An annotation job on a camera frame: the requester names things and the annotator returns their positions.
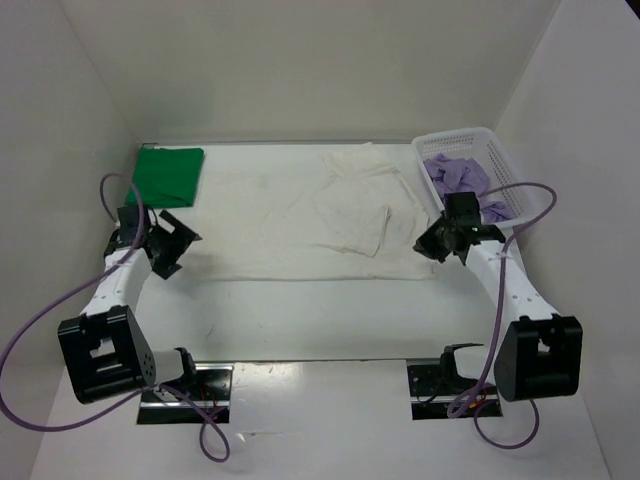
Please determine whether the green t shirt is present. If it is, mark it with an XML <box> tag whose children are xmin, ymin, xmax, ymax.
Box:
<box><xmin>133</xmin><ymin>147</ymin><xmax>205</xmax><ymax>209</ymax></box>

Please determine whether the cream white t shirt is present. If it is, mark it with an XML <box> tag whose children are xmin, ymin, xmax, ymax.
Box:
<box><xmin>183</xmin><ymin>143</ymin><xmax>435</xmax><ymax>281</ymax></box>

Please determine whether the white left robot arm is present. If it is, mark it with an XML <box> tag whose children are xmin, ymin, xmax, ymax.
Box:
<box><xmin>57</xmin><ymin>207</ymin><xmax>202</xmax><ymax>404</ymax></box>

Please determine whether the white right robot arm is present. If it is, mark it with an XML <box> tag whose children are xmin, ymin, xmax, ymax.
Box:
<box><xmin>414</xmin><ymin>218</ymin><xmax>583</xmax><ymax>402</ymax></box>

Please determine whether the lavender t shirt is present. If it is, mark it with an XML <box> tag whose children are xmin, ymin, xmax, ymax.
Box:
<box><xmin>423</xmin><ymin>153</ymin><xmax>514</xmax><ymax>224</ymax></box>

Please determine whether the white plastic laundry basket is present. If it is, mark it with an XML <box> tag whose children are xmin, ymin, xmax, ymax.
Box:
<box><xmin>412</xmin><ymin>127</ymin><xmax>542</xmax><ymax>228</ymax></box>

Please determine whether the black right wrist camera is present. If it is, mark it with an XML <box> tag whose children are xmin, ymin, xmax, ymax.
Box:
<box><xmin>444</xmin><ymin>192</ymin><xmax>482</xmax><ymax>227</ymax></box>

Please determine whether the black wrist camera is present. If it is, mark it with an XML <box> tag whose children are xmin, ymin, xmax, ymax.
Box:
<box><xmin>444</xmin><ymin>192</ymin><xmax>482</xmax><ymax>227</ymax></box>
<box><xmin>117</xmin><ymin>205</ymin><xmax>155</xmax><ymax>247</ymax></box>

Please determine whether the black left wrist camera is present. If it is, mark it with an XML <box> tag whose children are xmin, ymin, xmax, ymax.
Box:
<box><xmin>117</xmin><ymin>205</ymin><xmax>155</xmax><ymax>247</ymax></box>

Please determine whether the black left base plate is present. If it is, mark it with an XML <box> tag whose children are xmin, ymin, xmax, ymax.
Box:
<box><xmin>136</xmin><ymin>363</ymin><xmax>233</xmax><ymax>425</ymax></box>

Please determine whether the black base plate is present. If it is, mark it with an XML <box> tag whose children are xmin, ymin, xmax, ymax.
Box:
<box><xmin>406</xmin><ymin>359</ymin><xmax>503</xmax><ymax>420</ymax></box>
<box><xmin>136</xmin><ymin>363</ymin><xmax>233</xmax><ymax>425</ymax></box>

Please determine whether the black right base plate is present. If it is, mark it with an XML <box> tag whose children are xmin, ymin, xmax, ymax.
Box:
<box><xmin>406</xmin><ymin>359</ymin><xmax>503</xmax><ymax>420</ymax></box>

